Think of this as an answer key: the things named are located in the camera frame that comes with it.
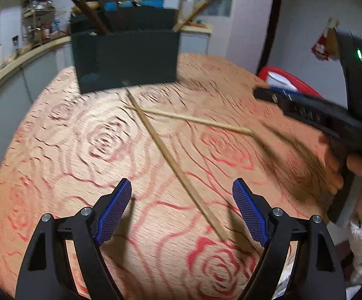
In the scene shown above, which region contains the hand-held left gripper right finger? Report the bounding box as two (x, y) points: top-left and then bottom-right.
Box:
(232, 177), (348, 300)

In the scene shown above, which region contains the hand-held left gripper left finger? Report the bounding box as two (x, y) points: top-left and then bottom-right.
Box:
(15, 177), (133, 300)

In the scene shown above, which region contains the bamboo chopstick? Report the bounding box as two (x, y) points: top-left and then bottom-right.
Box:
(124, 105), (254, 136)
(181, 0), (229, 27)
(172, 0), (208, 32)
(125, 88), (229, 242)

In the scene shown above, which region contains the metal spice rack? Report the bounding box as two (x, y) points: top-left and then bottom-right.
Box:
(21, 0), (63, 43)

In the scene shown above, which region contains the dark doorway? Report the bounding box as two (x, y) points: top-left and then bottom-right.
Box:
(257, 0), (285, 72)

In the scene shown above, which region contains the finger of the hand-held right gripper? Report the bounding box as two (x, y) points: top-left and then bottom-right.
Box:
(253, 86), (297, 114)
(268, 84), (300, 98)

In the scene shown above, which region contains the rose-patterned tablecloth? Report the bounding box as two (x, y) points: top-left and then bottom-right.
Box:
(0, 52), (350, 300)

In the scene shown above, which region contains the red plastic chair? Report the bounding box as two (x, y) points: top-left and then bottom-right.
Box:
(257, 65), (324, 98)

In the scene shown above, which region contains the red wall ornament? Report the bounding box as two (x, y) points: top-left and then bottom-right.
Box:
(311, 18), (341, 61)

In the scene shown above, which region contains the white kettle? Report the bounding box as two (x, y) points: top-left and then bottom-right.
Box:
(267, 71), (298, 90)

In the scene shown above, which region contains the dark wooden chopstick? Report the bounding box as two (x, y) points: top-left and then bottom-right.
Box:
(68, 0), (111, 34)
(61, 0), (107, 35)

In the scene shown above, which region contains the black utensil holder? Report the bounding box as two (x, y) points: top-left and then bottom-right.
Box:
(69, 6), (182, 94)

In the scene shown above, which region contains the blue backsplash picture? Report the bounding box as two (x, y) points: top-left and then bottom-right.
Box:
(103, 0), (165, 9)

